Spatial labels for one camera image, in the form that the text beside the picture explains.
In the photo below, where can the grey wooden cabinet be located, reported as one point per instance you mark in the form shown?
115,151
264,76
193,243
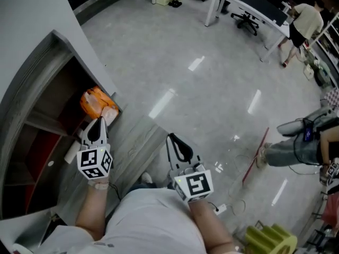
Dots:
39,115

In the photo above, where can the person's white shoe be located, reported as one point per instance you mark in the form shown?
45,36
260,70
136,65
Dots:
146,177

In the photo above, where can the red long stick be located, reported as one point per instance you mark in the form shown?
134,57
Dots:
255,157

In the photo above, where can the long white office desk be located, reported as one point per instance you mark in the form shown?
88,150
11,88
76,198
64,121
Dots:
238,1

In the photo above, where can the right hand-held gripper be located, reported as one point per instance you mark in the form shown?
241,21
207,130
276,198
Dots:
196,185

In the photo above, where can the red white checkered cloth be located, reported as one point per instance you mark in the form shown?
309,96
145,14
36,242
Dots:
332,98

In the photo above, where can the white paper roll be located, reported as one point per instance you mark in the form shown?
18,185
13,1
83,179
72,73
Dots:
71,154

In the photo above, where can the person's right forearm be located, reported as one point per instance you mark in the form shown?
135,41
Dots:
212,229

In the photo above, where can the white storage rack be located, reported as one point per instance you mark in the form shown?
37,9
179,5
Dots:
327,44

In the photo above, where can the white power strip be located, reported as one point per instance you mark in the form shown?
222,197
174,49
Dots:
221,209

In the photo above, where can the person's left forearm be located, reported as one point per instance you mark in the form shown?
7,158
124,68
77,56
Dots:
91,210

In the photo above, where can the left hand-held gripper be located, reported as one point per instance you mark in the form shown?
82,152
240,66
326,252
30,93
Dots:
93,163

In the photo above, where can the person's white shirt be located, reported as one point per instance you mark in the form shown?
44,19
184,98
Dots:
148,226

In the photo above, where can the black desk partition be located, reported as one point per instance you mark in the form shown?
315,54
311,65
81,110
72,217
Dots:
260,5

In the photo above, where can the small white round disc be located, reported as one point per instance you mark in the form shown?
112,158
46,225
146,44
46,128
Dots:
51,163

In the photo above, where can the pair of dark slippers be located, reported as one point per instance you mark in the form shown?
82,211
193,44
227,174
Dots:
174,3

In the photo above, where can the orange plastic bag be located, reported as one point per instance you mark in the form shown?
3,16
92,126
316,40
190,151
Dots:
99,104

